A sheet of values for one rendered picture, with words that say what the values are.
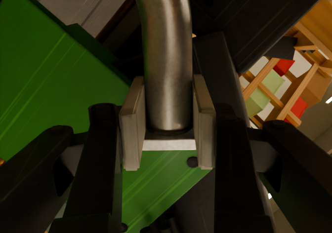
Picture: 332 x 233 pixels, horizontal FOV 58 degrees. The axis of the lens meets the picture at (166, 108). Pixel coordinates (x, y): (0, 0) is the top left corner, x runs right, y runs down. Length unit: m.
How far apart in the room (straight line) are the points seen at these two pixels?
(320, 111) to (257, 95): 6.20
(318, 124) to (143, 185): 9.53
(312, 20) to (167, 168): 0.81
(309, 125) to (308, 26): 8.75
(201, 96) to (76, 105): 0.11
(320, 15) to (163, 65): 0.85
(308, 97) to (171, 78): 4.11
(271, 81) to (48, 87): 3.64
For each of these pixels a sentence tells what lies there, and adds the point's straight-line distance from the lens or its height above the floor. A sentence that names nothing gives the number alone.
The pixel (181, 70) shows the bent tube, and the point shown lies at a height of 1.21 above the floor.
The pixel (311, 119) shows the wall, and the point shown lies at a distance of 9.66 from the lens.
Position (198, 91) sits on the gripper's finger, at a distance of 0.16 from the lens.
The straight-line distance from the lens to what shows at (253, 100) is 3.50.
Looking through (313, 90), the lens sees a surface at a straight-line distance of 4.26.
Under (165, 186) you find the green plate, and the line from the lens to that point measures 0.25.
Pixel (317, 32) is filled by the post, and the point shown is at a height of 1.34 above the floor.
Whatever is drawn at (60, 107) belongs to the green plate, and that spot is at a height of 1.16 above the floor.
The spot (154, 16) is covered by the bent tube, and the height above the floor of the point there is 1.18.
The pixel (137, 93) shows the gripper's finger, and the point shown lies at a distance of 0.16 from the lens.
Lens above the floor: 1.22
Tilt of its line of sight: 2 degrees down
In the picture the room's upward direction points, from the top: 135 degrees clockwise
